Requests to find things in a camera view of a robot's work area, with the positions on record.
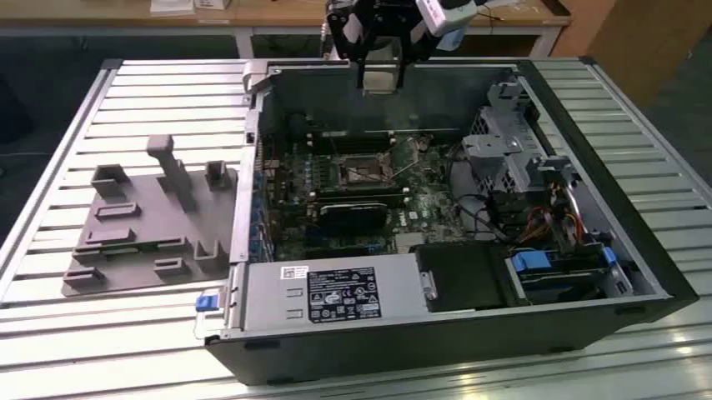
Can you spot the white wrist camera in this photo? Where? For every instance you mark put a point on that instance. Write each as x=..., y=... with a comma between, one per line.
x=445, y=14

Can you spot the wooden cabinet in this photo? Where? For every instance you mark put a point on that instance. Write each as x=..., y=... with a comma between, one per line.
x=640, y=41

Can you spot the black graphics card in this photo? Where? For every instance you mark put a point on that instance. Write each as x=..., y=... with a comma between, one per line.
x=350, y=216

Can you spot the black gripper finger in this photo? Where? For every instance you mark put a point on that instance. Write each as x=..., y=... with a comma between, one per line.
x=404, y=66
x=364, y=66

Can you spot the green motherboard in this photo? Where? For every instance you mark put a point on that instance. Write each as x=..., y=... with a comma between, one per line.
x=434, y=200

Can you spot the blue disk carrier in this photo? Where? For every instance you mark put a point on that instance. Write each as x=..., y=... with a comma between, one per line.
x=528, y=262

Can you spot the grey power supply unit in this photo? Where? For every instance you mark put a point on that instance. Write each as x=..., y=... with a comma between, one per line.
x=278, y=300

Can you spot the perforated metal drive cage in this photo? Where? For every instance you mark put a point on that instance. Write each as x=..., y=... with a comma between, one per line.
x=501, y=166

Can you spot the black RAM slot bank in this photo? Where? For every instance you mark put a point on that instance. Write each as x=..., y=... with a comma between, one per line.
x=361, y=193
x=356, y=141

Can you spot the grey plastic parts rack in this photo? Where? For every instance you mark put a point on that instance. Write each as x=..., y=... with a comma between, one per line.
x=145, y=216

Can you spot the blue case latch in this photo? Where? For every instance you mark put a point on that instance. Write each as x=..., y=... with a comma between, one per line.
x=207, y=303

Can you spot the black drive box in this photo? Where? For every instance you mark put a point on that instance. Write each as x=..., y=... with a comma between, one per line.
x=461, y=275

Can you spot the small blue bay clip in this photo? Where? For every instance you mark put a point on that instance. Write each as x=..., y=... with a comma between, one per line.
x=609, y=257

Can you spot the black open PC case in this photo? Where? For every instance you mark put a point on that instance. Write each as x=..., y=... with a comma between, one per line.
x=389, y=354

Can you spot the black CPU socket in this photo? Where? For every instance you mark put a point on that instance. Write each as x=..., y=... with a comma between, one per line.
x=361, y=171

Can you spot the silver square CPU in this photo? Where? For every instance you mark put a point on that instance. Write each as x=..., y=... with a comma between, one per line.
x=382, y=81

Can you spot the white cardboard box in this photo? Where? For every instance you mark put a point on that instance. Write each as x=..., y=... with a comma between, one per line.
x=173, y=7

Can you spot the small silver heatsink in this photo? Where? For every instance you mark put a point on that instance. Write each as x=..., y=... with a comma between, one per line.
x=410, y=242

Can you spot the wooden desk white frame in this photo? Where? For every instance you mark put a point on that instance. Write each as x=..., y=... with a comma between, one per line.
x=111, y=21

